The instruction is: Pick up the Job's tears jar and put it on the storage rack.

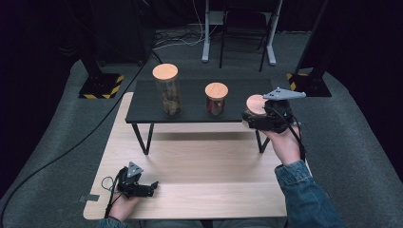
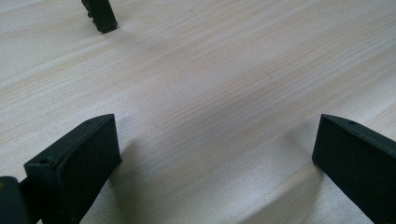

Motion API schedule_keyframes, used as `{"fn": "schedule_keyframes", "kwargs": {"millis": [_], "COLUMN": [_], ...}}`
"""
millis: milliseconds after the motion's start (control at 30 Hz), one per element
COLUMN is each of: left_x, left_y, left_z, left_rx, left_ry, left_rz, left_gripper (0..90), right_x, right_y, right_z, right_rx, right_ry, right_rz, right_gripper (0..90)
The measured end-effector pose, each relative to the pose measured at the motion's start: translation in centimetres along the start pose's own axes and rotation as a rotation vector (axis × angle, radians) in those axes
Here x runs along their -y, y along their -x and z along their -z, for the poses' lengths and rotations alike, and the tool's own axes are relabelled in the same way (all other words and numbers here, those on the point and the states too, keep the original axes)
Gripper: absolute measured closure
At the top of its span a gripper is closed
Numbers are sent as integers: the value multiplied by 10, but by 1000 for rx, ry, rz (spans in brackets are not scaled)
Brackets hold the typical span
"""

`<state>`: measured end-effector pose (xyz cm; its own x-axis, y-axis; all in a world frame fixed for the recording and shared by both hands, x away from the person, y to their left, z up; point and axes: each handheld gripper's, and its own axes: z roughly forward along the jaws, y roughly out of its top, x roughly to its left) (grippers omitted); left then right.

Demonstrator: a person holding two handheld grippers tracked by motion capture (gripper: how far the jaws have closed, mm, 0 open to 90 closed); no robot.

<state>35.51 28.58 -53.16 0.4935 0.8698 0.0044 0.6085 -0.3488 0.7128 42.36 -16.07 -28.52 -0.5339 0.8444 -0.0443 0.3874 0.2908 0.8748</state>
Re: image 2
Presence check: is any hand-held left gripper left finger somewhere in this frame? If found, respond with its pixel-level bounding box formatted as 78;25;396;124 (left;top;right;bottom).
23;113;123;224

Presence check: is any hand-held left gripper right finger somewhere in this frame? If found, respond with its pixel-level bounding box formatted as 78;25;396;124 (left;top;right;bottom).
311;113;396;224

